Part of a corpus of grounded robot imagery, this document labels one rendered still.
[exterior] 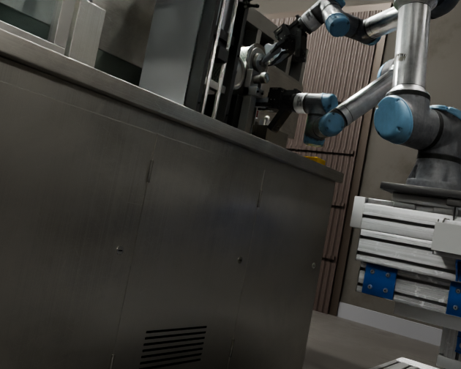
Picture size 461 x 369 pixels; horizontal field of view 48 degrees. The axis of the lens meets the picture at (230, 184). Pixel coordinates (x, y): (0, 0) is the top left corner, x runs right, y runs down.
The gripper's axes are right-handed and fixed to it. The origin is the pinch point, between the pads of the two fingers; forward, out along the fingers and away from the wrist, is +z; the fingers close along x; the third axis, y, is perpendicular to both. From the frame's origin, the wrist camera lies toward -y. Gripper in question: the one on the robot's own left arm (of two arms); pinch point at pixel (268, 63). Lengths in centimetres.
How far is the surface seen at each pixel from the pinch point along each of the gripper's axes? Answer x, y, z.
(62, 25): 100, -33, 4
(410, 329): -248, -88, 81
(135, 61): 34, 16, 35
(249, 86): 7.9, -8.4, 8.1
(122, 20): 43, 25, 27
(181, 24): 37.3, 8.7, 9.0
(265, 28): -43, 51, 6
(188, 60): 37.3, -5.6, 12.2
